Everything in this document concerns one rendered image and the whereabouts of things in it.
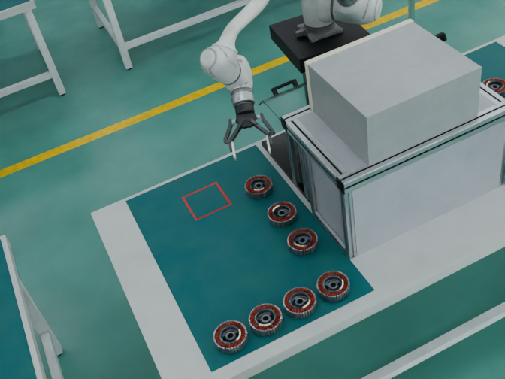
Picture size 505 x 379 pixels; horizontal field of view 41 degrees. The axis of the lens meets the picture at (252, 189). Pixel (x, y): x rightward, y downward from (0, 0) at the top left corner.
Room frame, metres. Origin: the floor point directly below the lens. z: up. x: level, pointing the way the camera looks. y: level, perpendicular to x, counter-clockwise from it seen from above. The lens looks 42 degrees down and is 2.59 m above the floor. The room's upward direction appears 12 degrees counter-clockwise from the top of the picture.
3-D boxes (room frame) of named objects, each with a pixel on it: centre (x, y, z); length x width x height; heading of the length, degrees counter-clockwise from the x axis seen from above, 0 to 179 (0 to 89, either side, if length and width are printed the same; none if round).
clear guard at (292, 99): (2.10, -0.26, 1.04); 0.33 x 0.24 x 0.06; 17
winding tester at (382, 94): (1.85, -0.53, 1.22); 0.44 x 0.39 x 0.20; 107
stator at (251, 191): (2.00, -0.03, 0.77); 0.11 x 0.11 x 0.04
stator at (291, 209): (1.82, -0.09, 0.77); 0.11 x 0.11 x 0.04
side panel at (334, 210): (1.68, -0.26, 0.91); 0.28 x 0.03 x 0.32; 17
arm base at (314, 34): (2.99, -0.49, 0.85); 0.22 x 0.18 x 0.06; 104
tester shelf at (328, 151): (1.86, -0.54, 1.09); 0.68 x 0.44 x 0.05; 107
